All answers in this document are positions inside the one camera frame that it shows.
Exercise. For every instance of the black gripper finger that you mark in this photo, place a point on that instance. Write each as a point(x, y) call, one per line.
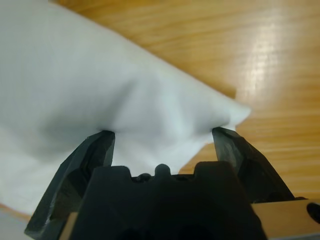
point(250, 170)
point(72, 180)

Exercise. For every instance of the white t-shirt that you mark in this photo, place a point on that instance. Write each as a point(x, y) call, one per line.
point(75, 87)

